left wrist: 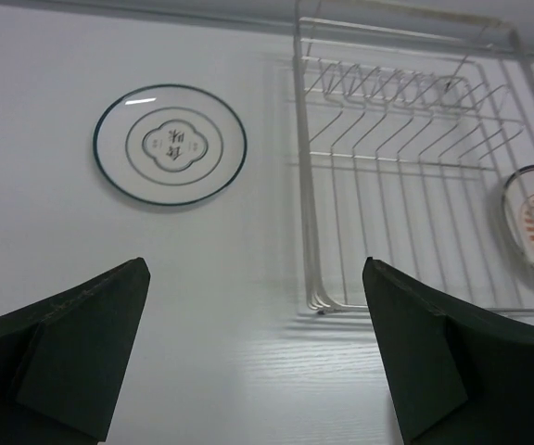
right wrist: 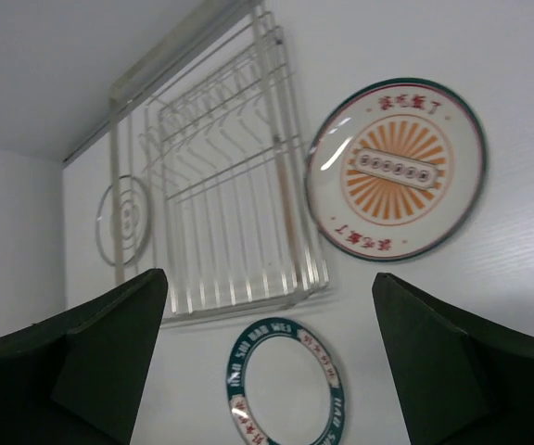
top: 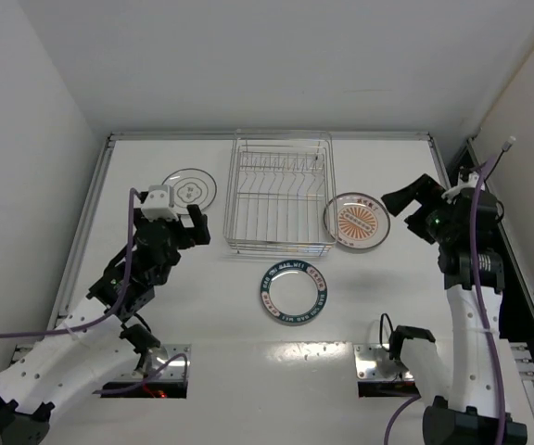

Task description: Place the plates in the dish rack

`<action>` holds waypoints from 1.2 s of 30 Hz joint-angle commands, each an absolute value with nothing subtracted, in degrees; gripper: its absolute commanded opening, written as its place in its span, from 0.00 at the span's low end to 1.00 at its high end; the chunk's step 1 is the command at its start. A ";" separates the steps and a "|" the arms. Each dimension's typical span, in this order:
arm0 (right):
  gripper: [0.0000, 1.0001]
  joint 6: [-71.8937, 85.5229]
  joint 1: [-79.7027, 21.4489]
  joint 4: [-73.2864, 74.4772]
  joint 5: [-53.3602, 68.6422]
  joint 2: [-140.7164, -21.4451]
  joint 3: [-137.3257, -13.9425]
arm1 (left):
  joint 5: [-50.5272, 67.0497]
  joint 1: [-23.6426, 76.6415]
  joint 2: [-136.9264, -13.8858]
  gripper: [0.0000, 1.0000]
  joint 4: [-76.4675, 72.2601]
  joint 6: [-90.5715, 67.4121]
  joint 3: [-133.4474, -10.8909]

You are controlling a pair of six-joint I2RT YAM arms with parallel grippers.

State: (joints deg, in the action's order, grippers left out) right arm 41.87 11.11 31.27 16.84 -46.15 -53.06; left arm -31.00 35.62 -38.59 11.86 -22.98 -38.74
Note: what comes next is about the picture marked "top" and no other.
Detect orange sunburst plate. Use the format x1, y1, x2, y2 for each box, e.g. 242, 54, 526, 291
323, 192, 391, 251

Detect teal rimmed lettered plate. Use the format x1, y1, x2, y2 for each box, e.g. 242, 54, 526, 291
260, 260, 328, 325

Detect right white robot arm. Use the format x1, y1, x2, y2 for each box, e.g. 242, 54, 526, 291
382, 174, 528, 444

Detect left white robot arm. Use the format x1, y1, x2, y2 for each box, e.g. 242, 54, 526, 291
0, 205, 210, 444

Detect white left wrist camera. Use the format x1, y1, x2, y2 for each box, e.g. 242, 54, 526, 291
141, 184, 178, 222

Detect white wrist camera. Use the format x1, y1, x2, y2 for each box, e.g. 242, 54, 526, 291
141, 184, 178, 222
441, 169, 479, 203

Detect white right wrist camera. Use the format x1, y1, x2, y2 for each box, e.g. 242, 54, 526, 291
441, 169, 479, 203

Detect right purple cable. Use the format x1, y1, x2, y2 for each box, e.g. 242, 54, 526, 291
384, 152, 509, 445

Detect purple cable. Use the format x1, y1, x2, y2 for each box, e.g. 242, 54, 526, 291
0, 187, 189, 398
384, 152, 509, 445

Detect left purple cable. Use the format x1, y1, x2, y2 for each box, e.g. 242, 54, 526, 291
0, 187, 189, 398

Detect wire dish rack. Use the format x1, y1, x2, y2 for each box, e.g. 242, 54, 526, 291
223, 130, 337, 258

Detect black wall usb cable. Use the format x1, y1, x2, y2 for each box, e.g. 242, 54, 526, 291
465, 136, 517, 182

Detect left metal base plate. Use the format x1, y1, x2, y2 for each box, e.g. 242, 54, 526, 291
133, 344, 192, 384

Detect metal base plate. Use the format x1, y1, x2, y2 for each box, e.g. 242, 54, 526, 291
133, 344, 192, 384
353, 343, 413, 383

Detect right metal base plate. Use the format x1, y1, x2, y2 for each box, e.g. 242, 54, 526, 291
353, 343, 413, 383

